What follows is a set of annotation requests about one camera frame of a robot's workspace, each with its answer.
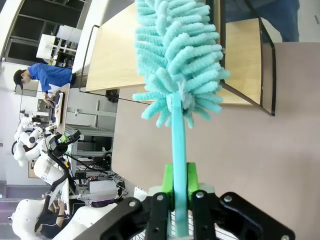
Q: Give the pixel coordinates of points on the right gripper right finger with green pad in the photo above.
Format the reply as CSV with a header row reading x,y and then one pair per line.
x,y
192,180

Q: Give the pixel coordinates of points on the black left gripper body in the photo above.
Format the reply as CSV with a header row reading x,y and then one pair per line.
x,y
58,147

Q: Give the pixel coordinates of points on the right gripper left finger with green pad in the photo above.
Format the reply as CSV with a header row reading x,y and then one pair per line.
x,y
168,185

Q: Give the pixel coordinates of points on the teal microfibre duster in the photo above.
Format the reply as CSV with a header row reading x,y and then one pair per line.
x,y
178,62

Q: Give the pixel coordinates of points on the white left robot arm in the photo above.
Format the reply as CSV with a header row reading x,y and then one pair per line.
x,y
43,167

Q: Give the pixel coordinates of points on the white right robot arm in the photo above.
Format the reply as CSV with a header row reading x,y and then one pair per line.
x,y
85,217

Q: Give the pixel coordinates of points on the long white desk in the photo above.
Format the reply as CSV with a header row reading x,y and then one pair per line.
x,y
63,107

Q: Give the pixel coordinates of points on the white electronics box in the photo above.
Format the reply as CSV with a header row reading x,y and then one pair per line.
x,y
102,189

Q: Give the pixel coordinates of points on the person in blue shirt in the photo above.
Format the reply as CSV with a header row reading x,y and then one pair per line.
x,y
50,75

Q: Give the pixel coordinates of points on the black round object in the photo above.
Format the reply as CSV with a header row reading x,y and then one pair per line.
x,y
112,96

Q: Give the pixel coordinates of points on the white storage boxes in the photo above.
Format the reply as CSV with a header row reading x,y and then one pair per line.
x,y
60,41

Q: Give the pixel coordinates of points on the person in dark blue clothes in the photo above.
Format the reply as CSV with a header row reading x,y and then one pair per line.
x,y
277,17

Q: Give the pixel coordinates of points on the aluminium frame equipment rack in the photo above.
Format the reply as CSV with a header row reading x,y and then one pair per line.
x,y
92,142

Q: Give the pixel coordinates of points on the wooden shelf with black frame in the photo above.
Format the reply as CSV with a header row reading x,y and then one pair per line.
x,y
112,62

